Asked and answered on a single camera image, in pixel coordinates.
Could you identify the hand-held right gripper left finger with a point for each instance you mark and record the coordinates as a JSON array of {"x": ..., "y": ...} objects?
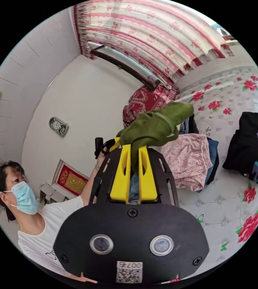
[{"x": 120, "y": 178}]

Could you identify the green vest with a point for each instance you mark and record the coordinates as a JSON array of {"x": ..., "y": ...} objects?
[{"x": 151, "y": 128}]

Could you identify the person's body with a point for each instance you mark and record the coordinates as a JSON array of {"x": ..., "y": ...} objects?
[{"x": 34, "y": 237}]

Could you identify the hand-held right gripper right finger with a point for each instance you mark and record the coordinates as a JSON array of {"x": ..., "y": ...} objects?
[{"x": 149, "y": 180}]

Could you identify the black shirt with a print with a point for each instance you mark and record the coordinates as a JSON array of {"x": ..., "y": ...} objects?
[{"x": 242, "y": 149}]

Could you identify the red patterned rolled blanket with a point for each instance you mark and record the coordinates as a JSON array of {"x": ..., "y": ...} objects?
[{"x": 142, "y": 101}]

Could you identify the bed with floral quilt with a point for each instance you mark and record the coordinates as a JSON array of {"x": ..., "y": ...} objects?
[{"x": 221, "y": 203}]

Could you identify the person's left hand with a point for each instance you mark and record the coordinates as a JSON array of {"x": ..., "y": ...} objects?
[{"x": 100, "y": 161}]

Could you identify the red and gold framed picture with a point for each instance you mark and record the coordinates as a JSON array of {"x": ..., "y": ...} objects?
[{"x": 71, "y": 179}]

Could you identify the pile of clothes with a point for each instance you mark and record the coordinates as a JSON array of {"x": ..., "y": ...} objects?
[{"x": 187, "y": 158}]

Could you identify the silver wall clock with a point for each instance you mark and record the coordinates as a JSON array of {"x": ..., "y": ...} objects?
[{"x": 58, "y": 126}]

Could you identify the person's left forearm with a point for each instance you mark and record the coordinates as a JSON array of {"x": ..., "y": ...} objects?
[{"x": 90, "y": 184}]

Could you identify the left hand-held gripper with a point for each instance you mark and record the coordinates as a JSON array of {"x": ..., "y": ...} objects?
[{"x": 105, "y": 147}]

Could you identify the pink floral curtain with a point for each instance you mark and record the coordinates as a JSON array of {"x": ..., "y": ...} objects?
[{"x": 156, "y": 29}]

